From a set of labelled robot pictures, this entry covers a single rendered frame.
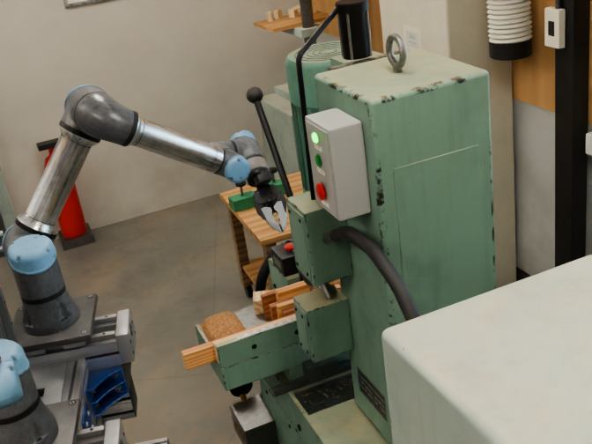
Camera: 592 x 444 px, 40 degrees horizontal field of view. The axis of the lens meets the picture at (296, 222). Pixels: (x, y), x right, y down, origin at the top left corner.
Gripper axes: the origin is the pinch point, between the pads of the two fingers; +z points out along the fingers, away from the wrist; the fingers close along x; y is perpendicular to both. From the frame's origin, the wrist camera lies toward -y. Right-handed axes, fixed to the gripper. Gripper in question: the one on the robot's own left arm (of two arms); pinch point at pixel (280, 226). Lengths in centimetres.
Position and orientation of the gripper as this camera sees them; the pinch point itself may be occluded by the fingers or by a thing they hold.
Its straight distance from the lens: 228.1
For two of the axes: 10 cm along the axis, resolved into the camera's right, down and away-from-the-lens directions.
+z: 3.5, 7.9, -5.0
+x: -9.2, 3.7, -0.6
